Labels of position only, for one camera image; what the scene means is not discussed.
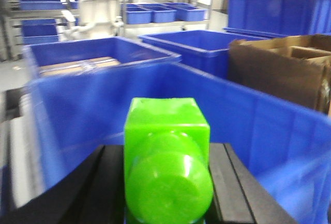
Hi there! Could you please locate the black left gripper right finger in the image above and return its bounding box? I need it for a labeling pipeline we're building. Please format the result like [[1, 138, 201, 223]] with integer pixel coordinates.
[[205, 143, 297, 223]]

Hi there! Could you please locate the large blue crate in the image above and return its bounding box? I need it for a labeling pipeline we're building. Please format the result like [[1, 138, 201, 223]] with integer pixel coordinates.
[[225, 0, 330, 38]]

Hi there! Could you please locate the blue bin with cardboard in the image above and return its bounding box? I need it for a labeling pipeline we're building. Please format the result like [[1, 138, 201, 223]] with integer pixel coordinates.
[[23, 37, 182, 79]]

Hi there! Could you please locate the open brown cardboard box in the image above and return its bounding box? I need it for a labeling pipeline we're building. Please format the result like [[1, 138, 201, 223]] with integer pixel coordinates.
[[228, 34, 330, 115]]

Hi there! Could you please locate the white plastic chair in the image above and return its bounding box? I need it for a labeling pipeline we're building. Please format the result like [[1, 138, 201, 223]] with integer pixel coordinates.
[[62, 0, 124, 40]]

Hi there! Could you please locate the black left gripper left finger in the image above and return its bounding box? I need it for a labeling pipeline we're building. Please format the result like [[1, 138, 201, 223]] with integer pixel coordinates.
[[1, 145, 125, 223]]

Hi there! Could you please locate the near blue target bin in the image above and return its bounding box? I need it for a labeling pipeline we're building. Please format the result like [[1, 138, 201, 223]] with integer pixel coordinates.
[[26, 63, 330, 223]]

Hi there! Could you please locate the middle blue bin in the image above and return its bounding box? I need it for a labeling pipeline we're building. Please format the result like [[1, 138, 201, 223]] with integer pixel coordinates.
[[139, 30, 265, 79]]

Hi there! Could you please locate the flat cardboard in bin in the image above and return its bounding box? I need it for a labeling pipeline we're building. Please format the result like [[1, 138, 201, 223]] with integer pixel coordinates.
[[39, 56, 121, 76]]

